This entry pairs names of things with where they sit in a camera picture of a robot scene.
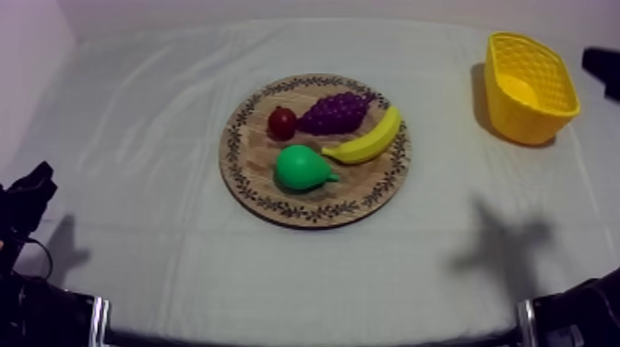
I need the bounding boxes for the round wooden board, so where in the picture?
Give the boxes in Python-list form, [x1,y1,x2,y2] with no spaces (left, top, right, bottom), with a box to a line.
[218,72,413,231]

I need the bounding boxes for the small red fruit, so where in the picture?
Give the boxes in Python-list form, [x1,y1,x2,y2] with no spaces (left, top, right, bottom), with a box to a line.
[267,105,299,142]

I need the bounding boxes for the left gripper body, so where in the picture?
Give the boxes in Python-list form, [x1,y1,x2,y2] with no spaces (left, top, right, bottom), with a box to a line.
[0,162,59,275]

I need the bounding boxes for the purple toy grapes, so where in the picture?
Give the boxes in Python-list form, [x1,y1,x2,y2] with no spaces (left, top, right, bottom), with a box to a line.
[295,90,377,138]

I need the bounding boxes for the yellow toy banana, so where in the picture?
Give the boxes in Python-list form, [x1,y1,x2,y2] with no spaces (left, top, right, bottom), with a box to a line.
[320,105,403,165]

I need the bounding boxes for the yellow plastic basket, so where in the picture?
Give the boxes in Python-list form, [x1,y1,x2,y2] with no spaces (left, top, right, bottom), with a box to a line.
[483,30,582,147]

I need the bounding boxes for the green toy pear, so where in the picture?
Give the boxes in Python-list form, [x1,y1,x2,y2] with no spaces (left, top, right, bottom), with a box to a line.
[274,144,340,191]

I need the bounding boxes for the black cable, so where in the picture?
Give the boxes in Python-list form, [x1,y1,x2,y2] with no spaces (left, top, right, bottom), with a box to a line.
[20,236,54,281]

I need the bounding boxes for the silver metal bar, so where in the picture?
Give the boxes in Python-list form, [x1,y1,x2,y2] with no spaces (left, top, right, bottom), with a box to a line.
[89,295,112,347]
[516,299,537,347]

